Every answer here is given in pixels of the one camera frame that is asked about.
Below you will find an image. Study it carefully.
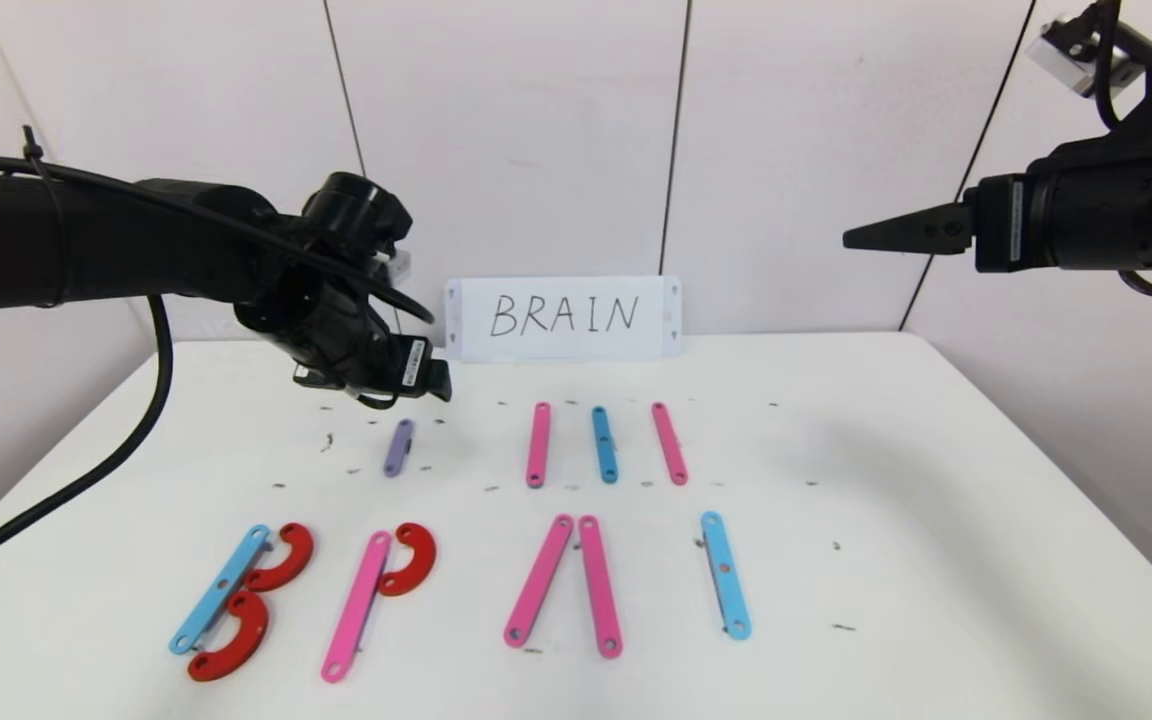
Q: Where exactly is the white BRAIN sign card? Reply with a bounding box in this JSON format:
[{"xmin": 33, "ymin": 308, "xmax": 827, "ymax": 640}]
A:
[{"xmin": 444, "ymin": 276, "xmax": 684, "ymax": 363}]

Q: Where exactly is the black right camera cable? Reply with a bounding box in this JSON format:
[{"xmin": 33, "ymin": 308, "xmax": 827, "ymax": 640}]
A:
[{"xmin": 1091, "ymin": 0, "xmax": 1127, "ymax": 129}]

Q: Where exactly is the narrow pink bar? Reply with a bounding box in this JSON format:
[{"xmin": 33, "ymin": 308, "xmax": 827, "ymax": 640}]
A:
[{"xmin": 650, "ymin": 401, "xmax": 690, "ymax": 488}]

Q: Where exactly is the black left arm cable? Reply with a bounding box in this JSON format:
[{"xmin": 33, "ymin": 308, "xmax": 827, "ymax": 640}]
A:
[{"xmin": 0, "ymin": 125, "xmax": 437, "ymax": 583}]

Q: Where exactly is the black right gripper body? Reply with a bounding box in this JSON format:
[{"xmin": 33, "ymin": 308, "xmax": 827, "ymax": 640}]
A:
[{"xmin": 963, "ymin": 148, "xmax": 1152, "ymax": 274}]

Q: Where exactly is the dark blue bar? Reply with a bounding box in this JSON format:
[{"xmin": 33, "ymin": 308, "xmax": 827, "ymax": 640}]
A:
[{"xmin": 590, "ymin": 405, "xmax": 621, "ymax": 486}]

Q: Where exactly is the small red curved piece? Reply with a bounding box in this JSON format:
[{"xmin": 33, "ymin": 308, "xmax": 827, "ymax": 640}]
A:
[{"xmin": 377, "ymin": 522, "xmax": 438, "ymax": 598}]

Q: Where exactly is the long light blue bar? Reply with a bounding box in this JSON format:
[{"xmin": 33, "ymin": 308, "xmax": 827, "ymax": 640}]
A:
[
  {"xmin": 168, "ymin": 524, "xmax": 272, "ymax": 658},
  {"xmin": 699, "ymin": 510, "xmax": 754, "ymax": 643}
]

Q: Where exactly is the short purple bar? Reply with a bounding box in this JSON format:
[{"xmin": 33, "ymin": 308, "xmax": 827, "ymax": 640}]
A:
[{"xmin": 382, "ymin": 418, "xmax": 415, "ymax": 479}]

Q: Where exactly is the large red curved piece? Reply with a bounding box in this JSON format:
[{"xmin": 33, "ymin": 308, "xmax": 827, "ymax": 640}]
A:
[
  {"xmin": 186, "ymin": 590, "xmax": 270, "ymax": 684},
  {"xmin": 243, "ymin": 522, "xmax": 316, "ymax": 593}
]

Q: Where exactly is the long pink bar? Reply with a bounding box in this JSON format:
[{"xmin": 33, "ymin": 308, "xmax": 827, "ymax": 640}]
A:
[
  {"xmin": 525, "ymin": 401, "xmax": 553, "ymax": 490},
  {"xmin": 577, "ymin": 514, "xmax": 625, "ymax": 661},
  {"xmin": 320, "ymin": 530, "xmax": 395, "ymax": 685},
  {"xmin": 502, "ymin": 513, "xmax": 576, "ymax": 650}
]

